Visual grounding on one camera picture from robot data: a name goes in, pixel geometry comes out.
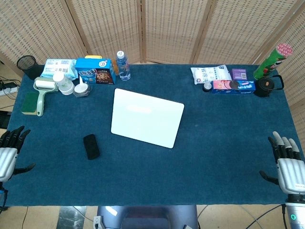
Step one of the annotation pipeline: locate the white power strip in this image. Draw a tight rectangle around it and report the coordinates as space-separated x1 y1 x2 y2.
0 86 19 96

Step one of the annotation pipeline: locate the bamboo folding screen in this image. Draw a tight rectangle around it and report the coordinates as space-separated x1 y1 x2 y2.
0 0 305 148

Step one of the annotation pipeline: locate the clear water bottle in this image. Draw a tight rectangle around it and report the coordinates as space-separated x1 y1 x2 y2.
116 51 131 81

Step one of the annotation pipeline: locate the blue wet wipes pack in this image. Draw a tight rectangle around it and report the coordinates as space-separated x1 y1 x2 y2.
40 58 79 81

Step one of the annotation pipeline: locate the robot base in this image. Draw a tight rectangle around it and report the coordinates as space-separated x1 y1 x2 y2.
93 205 202 229

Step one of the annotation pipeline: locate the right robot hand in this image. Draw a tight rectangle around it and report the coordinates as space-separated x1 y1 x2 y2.
259 131 305 195

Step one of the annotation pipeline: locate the white lidded jar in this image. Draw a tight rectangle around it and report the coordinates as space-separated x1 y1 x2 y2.
52 72 75 96

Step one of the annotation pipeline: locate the blue oreo cookie box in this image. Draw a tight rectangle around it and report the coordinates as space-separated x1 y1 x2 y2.
211 80 256 94

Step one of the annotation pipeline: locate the small black rectangular object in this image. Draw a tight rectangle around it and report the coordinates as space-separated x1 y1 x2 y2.
83 134 100 161

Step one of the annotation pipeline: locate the green chips can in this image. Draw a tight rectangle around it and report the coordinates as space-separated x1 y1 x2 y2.
253 43 294 81

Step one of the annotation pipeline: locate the blue table mat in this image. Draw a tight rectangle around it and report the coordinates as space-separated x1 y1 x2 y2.
0 63 305 208

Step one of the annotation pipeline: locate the green lint roller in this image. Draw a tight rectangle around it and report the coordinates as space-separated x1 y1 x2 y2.
33 77 59 117

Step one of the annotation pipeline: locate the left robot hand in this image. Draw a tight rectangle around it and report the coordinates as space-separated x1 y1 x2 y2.
0 125 36 183

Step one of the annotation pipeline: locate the white rectangular board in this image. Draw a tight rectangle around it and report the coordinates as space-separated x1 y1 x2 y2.
111 88 185 149

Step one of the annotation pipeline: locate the small purple box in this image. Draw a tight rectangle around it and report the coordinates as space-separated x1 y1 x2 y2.
232 68 248 81

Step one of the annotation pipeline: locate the black mesh pen holder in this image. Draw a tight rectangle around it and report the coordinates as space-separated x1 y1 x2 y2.
16 55 44 81

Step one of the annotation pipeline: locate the green scrubbing sponge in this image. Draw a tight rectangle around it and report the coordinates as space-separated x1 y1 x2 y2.
21 92 39 116

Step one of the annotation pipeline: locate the white snack bag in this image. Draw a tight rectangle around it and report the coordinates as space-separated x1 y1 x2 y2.
190 64 233 85

